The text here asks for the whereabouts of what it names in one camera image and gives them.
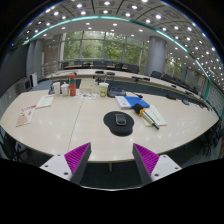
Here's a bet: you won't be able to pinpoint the black computer mouse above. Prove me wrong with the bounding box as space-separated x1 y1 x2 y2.
114 113 127 127

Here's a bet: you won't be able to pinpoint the blue and white book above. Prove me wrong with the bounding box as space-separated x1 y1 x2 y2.
114 95 151 110

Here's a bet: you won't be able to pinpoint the red and white brochure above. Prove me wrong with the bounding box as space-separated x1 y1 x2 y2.
15 104 37 128

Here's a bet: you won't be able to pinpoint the white paper sheet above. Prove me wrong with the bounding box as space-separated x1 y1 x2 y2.
141 104 168 128

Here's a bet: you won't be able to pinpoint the grey boxy monitor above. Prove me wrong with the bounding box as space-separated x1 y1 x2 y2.
16 77 33 94

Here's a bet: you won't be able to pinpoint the black microphone with yellow ring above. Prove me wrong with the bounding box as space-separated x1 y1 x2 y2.
133 103 161 131

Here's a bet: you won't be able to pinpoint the white lidded mug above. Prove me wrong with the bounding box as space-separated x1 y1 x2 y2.
60 82 70 97

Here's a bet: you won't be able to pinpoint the black conference microphone console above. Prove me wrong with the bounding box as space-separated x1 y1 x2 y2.
107 87 127 99

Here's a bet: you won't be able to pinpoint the white booklet with red header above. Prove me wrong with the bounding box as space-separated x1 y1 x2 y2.
35 94 55 110

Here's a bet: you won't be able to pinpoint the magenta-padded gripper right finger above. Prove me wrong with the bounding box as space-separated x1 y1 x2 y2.
131 143 183 186

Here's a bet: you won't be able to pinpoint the colourful sticker sheet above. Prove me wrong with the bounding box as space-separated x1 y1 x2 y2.
75 92 98 100

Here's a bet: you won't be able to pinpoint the green-printed paper cup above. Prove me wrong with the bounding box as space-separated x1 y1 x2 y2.
98 82 110 98

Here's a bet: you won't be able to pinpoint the black gooseneck microphone base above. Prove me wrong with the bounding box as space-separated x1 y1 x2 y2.
48 74 56 96

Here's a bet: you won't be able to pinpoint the white cardboard box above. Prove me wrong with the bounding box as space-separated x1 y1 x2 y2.
79 77 101 94

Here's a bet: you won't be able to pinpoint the ceiling lights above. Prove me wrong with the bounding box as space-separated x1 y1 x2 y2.
13 0 224 88

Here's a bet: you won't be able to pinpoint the black mouse pad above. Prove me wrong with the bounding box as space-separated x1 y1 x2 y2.
103 110 135 137

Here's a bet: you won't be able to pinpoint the dark office chairs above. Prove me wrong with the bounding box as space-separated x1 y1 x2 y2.
61 59 209 109

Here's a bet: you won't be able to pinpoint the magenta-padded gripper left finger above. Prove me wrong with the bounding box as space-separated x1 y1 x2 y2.
39 142 92 185

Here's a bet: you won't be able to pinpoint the red thermos bottle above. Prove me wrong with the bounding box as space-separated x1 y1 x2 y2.
68 73 77 97

